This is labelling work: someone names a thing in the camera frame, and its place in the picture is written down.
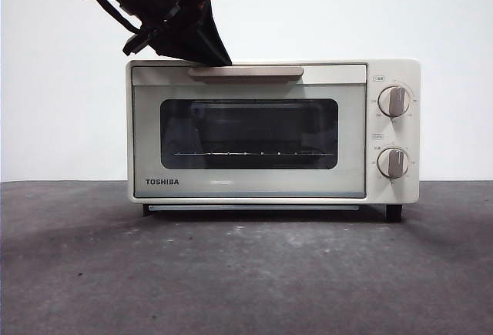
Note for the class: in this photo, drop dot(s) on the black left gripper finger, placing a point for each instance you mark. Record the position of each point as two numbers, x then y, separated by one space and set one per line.
188 44
215 31

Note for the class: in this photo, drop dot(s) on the glass oven door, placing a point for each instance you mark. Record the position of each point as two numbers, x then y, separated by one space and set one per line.
146 138

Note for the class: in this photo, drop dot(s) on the cream Toshiba toaster oven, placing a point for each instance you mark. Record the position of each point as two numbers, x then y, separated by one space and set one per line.
393 73

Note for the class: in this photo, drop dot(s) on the cream oven knob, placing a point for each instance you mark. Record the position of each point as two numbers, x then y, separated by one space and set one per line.
393 163
393 101

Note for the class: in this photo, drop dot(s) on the black oven foot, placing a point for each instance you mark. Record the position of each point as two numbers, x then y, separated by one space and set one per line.
394 212
146 210

